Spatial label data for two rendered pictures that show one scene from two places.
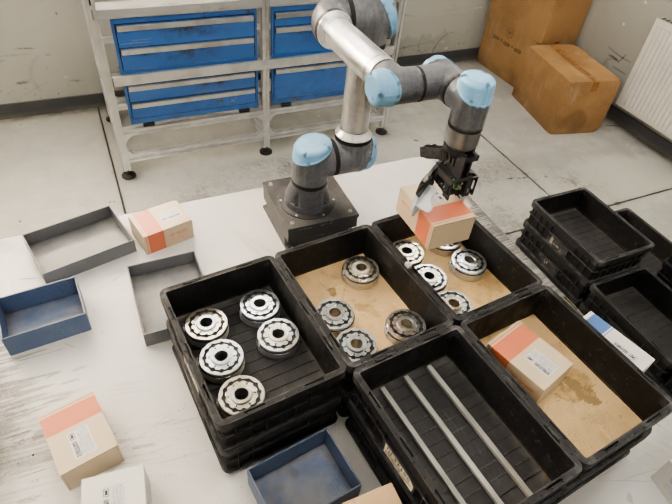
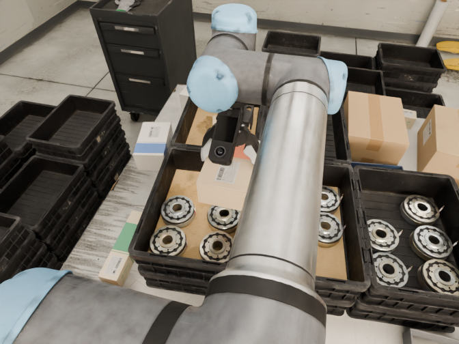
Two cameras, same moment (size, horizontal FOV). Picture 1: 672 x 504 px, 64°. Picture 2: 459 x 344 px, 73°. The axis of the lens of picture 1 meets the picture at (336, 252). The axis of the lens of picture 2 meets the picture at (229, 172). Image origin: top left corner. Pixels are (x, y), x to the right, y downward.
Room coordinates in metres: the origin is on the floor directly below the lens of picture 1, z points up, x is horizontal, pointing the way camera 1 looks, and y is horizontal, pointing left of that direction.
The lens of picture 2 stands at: (1.42, 0.10, 1.65)
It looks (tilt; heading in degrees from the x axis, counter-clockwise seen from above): 49 degrees down; 222
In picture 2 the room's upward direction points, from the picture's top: straight up
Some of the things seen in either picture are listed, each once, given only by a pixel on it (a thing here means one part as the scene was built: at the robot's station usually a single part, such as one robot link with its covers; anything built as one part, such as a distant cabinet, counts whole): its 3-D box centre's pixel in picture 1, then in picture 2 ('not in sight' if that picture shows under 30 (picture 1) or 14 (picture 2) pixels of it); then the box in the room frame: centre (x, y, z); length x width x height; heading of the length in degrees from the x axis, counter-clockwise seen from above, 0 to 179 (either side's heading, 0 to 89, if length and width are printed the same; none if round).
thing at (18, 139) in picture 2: not in sight; (33, 144); (1.21, -1.75, 0.31); 0.40 x 0.30 x 0.34; 29
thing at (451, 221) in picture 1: (434, 212); (230, 172); (1.05, -0.23, 1.08); 0.16 x 0.12 x 0.07; 28
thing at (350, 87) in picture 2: not in sight; (340, 108); (-0.34, -0.49, 0.37); 0.40 x 0.30 x 0.45; 119
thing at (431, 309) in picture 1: (357, 302); (301, 222); (0.91, -0.07, 0.87); 0.40 x 0.30 x 0.11; 34
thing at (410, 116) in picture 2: not in sight; (386, 115); (0.06, -0.14, 0.73); 0.24 x 0.06 x 0.06; 112
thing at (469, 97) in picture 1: (471, 101); (233, 44); (1.03, -0.24, 1.40); 0.09 x 0.08 x 0.11; 28
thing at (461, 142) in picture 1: (463, 134); not in sight; (1.03, -0.25, 1.32); 0.08 x 0.08 x 0.05
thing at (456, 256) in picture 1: (468, 261); (177, 208); (1.13, -0.38, 0.86); 0.10 x 0.10 x 0.01
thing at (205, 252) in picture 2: (406, 252); (217, 246); (1.14, -0.20, 0.86); 0.10 x 0.10 x 0.01
